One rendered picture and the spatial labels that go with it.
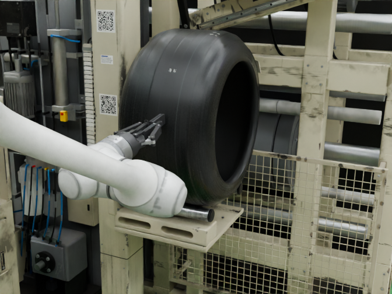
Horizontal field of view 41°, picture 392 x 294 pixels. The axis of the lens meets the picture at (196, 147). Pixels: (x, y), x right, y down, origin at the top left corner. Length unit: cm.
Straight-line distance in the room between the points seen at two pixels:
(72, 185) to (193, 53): 61
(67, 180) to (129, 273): 97
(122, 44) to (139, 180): 83
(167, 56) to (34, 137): 75
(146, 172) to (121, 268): 103
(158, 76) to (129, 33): 32
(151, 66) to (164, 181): 56
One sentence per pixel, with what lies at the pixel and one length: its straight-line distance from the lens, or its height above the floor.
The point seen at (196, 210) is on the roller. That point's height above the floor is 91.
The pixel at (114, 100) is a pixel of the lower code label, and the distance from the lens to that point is 186.
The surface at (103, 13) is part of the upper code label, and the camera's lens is 185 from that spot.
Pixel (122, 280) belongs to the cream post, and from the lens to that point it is 212.
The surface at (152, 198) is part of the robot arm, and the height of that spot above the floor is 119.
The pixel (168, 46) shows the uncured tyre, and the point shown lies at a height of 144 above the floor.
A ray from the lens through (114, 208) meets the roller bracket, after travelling 185.
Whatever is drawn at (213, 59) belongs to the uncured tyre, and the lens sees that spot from 158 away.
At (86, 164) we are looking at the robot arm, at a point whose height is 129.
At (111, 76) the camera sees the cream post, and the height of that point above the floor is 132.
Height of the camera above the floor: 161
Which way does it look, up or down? 16 degrees down
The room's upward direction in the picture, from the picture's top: 1 degrees clockwise
